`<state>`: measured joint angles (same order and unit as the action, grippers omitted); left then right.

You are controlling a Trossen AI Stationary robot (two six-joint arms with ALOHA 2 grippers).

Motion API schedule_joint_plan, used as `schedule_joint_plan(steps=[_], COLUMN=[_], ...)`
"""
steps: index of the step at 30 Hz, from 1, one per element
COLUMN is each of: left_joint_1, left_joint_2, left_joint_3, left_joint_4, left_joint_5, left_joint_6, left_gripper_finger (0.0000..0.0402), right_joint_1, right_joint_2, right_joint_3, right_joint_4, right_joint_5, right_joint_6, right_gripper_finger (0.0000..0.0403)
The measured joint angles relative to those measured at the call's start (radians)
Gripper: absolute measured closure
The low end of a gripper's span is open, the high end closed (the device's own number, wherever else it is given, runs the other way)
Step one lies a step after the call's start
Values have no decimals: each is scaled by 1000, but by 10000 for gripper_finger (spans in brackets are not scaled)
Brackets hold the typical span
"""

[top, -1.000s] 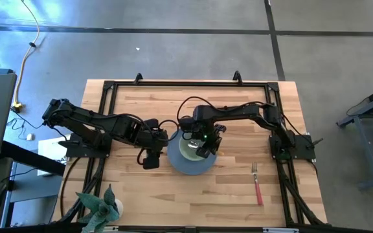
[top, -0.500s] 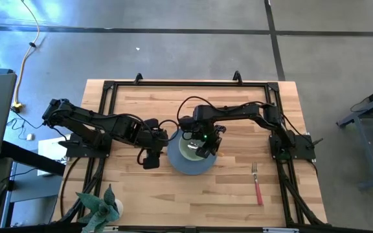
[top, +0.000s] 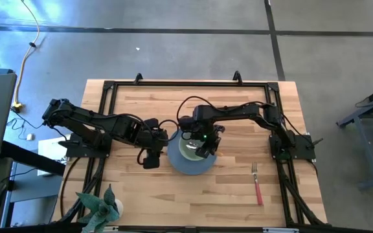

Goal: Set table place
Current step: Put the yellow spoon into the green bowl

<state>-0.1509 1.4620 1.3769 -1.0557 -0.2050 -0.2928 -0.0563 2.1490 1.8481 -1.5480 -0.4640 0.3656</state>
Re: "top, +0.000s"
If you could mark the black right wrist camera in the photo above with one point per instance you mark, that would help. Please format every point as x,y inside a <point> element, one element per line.
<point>186,126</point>

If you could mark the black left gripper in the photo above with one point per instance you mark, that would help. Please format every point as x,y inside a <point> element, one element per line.
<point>155,139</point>

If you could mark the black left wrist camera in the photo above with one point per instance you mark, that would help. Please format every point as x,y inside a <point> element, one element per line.
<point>151,160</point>

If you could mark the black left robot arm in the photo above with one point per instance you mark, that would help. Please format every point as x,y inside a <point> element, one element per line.
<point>92,121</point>

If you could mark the silver aluminium bracket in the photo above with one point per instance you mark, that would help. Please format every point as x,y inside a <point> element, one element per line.
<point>280,230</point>
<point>110,228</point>

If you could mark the small white power adapter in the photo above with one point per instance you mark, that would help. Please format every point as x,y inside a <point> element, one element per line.
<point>29,137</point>

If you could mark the blue-grey metal cart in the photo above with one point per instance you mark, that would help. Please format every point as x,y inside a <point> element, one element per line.
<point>364,136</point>

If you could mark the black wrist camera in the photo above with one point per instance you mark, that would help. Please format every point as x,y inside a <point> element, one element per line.
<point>186,126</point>
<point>151,160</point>

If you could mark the black aluminium table frame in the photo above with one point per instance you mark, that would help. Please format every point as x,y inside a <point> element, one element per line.
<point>189,83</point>

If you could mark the white flat box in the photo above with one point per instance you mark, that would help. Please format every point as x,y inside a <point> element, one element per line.
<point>50,150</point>

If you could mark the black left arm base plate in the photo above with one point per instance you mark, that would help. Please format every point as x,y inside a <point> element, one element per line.
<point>76,150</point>

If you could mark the pale green bowl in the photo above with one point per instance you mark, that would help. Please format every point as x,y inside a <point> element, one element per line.
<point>186,153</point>

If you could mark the green artificial plant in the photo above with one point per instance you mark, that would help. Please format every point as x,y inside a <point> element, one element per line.
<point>97,208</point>

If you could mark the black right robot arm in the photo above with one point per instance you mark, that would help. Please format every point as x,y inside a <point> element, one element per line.
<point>238,111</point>

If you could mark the white plant pot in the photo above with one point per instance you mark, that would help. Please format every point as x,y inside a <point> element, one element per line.
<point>119,207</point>

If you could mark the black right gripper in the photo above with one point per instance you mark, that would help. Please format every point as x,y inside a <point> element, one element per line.
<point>204,134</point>

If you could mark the blue plate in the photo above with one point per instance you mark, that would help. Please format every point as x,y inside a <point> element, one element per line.
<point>189,166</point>

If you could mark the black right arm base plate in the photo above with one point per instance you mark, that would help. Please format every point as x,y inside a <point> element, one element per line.
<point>303,145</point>

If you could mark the black desk bar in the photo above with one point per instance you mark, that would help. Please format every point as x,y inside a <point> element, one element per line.
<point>31,157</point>

